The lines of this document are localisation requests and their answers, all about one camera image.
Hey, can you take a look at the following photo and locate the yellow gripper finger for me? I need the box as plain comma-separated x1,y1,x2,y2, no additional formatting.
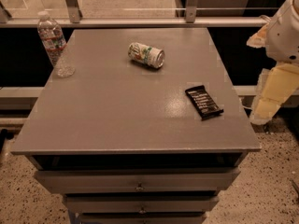
246,24,268,49
249,63,299,125

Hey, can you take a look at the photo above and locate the black snack bar wrapper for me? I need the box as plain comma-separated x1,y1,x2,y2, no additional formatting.
185,85,224,119

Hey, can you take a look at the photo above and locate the metal window railing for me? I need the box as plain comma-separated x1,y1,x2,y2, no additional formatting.
0,0,267,28

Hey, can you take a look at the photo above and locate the clear plastic water bottle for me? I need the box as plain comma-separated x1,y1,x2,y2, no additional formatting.
37,11,75,77

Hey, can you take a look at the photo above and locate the top grey drawer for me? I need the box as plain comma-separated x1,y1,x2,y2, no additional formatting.
35,168,240,194

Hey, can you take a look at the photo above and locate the middle grey drawer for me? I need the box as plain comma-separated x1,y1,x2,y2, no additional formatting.
64,196,219,214

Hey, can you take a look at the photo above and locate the grey drawer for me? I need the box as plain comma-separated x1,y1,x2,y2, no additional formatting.
35,168,240,194
79,213,206,224
64,196,219,214

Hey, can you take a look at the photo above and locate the bottom grey drawer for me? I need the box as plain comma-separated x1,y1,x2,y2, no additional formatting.
79,213,206,224

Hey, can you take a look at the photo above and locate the grey drawer cabinet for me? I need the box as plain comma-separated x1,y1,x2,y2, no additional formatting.
10,27,262,224

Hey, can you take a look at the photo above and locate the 7up soda can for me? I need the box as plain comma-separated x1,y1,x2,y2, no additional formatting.
128,42,165,69

